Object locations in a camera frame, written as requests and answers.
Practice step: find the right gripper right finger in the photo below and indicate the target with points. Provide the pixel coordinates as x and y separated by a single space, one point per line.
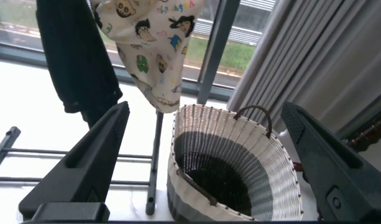
348 180

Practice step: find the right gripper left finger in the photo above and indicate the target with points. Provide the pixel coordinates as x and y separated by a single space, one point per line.
84 174

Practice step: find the black garment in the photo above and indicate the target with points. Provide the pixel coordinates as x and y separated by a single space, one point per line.
75 56

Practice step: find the cream printed garment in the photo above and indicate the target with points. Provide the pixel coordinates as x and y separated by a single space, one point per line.
153 46

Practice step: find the black clothes rack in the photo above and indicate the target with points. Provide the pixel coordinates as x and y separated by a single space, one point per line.
156 155

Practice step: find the white laundry basket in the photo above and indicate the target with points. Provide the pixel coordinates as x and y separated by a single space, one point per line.
271 174

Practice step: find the beige curtain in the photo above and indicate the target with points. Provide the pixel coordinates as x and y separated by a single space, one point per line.
317 56

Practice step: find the window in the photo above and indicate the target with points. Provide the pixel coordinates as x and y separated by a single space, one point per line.
215 46

